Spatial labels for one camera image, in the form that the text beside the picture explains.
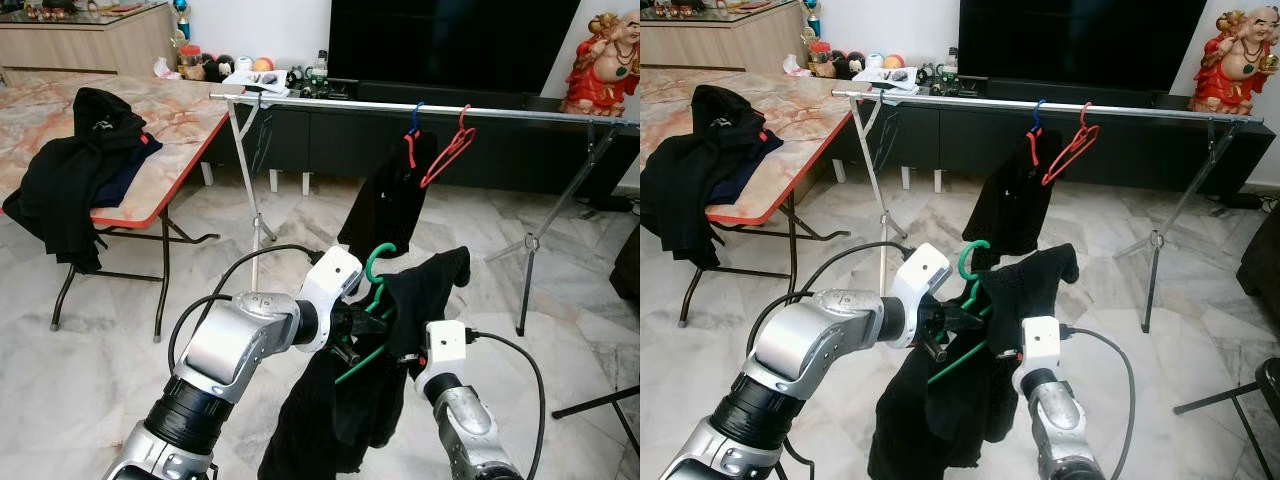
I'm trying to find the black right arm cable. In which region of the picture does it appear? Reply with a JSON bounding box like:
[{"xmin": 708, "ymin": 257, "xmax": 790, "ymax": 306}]
[
  {"xmin": 465, "ymin": 330, "xmax": 546, "ymax": 480},
  {"xmin": 1060, "ymin": 325, "xmax": 1138, "ymax": 471}
]

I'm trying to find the light wooden sideboard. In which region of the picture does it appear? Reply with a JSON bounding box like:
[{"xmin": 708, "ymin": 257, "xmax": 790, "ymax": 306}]
[
  {"xmin": 0, "ymin": 3, "xmax": 179, "ymax": 83},
  {"xmin": 640, "ymin": 0, "xmax": 813, "ymax": 76}
]

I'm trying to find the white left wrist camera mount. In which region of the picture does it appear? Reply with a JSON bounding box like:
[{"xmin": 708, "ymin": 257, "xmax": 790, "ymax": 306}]
[
  {"xmin": 298, "ymin": 246, "xmax": 364, "ymax": 353},
  {"xmin": 890, "ymin": 242, "xmax": 953, "ymax": 349}
]

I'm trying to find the red laughing Buddha statue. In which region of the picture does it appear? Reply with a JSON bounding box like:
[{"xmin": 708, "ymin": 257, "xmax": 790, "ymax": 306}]
[
  {"xmin": 560, "ymin": 10, "xmax": 641, "ymax": 118},
  {"xmin": 1188, "ymin": 8, "xmax": 1280, "ymax": 116}
]

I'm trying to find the black garment with red tag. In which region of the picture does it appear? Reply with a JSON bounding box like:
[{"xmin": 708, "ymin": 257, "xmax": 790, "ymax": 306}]
[
  {"xmin": 337, "ymin": 130, "xmax": 438, "ymax": 263},
  {"xmin": 962, "ymin": 128, "xmax": 1061, "ymax": 259}
]

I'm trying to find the thin black hanger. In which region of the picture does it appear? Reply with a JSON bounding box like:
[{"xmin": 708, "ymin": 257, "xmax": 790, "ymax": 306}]
[
  {"xmin": 868, "ymin": 95, "xmax": 891, "ymax": 176},
  {"xmin": 243, "ymin": 97, "xmax": 273, "ymax": 181}
]

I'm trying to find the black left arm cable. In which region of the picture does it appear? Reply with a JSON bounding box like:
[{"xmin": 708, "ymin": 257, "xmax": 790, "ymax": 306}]
[
  {"xmin": 168, "ymin": 243, "xmax": 326, "ymax": 371},
  {"xmin": 745, "ymin": 240, "xmax": 911, "ymax": 356}
]

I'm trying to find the pile of black clothes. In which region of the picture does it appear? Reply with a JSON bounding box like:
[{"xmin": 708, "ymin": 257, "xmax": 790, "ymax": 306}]
[
  {"xmin": 2, "ymin": 87, "xmax": 163, "ymax": 273},
  {"xmin": 640, "ymin": 85, "xmax": 784, "ymax": 269}
]

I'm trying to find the black low TV console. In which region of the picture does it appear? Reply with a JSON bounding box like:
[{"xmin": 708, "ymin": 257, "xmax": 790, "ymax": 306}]
[
  {"xmin": 800, "ymin": 78, "xmax": 1276, "ymax": 196},
  {"xmin": 165, "ymin": 80, "xmax": 641, "ymax": 196}
]

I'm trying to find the plain black garment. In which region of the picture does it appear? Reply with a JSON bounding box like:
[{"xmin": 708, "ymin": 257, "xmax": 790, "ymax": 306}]
[
  {"xmin": 868, "ymin": 243, "xmax": 1081, "ymax": 480},
  {"xmin": 258, "ymin": 246, "xmax": 471, "ymax": 480}
]

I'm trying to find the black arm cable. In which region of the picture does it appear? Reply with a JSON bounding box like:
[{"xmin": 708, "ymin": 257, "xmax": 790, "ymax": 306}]
[
  {"xmin": 1060, "ymin": 325, "xmax": 1138, "ymax": 471},
  {"xmin": 168, "ymin": 243, "xmax": 326, "ymax": 371},
  {"xmin": 745, "ymin": 240, "xmax": 911, "ymax": 356},
  {"xmin": 465, "ymin": 330, "xmax": 546, "ymax": 480}
]

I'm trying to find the black flat screen television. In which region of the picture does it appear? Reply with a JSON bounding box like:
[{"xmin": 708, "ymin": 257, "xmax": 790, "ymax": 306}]
[
  {"xmin": 328, "ymin": 0, "xmax": 583, "ymax": 93},
  {"xmin": 958, "ymin": 0, "xmax": 1209, "ymax": 93}
]

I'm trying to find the stack of white papers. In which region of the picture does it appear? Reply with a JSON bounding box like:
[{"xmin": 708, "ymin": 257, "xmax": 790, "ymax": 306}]
[
  {"xmin": 862, "ymin": 68, "xmax": 916, "ymax": 93},
  {"xmin": 222, "ymin": 70, "xmax": 291, "ymax": 96}
]

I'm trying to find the steel clothes rack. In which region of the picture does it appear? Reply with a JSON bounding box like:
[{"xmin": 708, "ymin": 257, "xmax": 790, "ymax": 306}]
[
  {"xmin": 210, "ymin": 90, "xmax": 641, "ymax": 336},
  {"xmin": 832, "ymin": 88, "xmax": 1251, "ymax": 334}
]

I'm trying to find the marble folding table red edge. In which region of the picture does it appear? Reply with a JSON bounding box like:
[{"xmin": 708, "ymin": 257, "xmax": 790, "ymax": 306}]
[
  {"xmin": 0, "ymin": 75, "xmax": 236, "ymax": 341},
  {"xmin": 640, "ymin": 70, "xmax": 863, "ymax": 326}
]

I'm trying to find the red plastic hanger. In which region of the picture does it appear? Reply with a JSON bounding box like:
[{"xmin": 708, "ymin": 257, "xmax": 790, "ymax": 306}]
[
  {"xmin": 1040, "ymin": 102, "xmax": 1101, "ymax": 188},
  {"xmin": 420, "ymin": 103, "xmax": 477, "ymax": 189}
]

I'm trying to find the green plastic hanger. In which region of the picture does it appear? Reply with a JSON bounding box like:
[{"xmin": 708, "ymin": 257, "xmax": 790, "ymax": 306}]
[
  {"xmin": 335, "ymin": 242, "xmax": 399, "ymax": 386},
  {"xmin": 925, "ymin": 238, "xmax": 993, "ymax": 386}
]

